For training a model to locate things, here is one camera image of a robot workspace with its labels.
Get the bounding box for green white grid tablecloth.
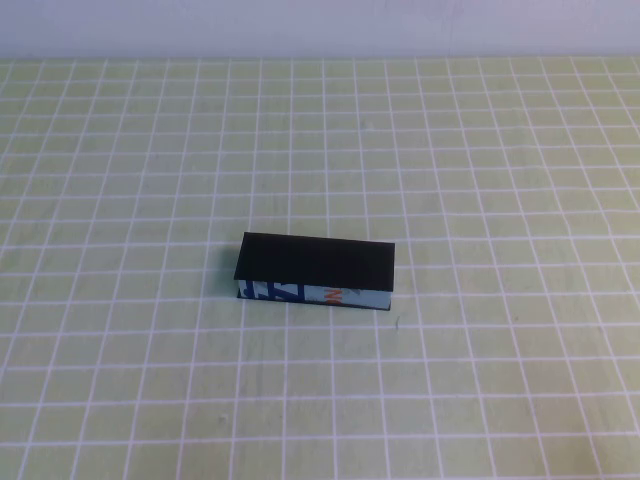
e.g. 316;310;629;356
0;55;640;480

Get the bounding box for black printed glasses case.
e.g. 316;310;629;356
233;231;397;312

